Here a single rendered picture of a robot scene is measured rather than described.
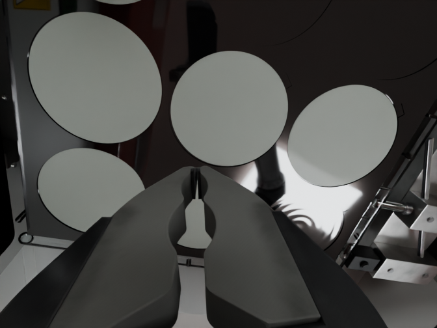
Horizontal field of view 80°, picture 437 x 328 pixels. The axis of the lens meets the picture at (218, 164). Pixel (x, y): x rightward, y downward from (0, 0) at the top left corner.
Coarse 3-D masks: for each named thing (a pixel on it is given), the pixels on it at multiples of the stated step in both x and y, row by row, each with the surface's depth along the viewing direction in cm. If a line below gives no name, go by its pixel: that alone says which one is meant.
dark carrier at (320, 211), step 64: (64, 0) 18; (192, 0) 18; (256, 0) 19; (320, 0) 19; (384, 0) 19; (320, 64) 21; (384, 64) 21; (256, 192) 26; (320, 192) 27; (192, 256) 30
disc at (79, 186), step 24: (48, 168) 24; (72, 168) 24; (96, 168) 24; (120, 168) 24; (48, 192) 25; (72, 192) 25; (96, 192) 25; (120, 192) 26; (72, 216) 27; (96, 216) 27
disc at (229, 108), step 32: (192, 64) 20; (224, 64) 21; (256, 64) 21; (192, 96) 22; (224, 96) 22; (256, 96) 22; (192, 128) 23; (224, 128) 23; (256, 128) 23; (224, 160) 25
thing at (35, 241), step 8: (24, 232) 28; (24, 240) 27; (32, 240) 28; (40, 240) 28; (48, 240) 28; (56, 240) 28; (64, 240) 28; (56, 248) 28; (64, 248) 28; (184, 256) 30; (184, 264) 30; (192, 264) 30; (200, 264) 30
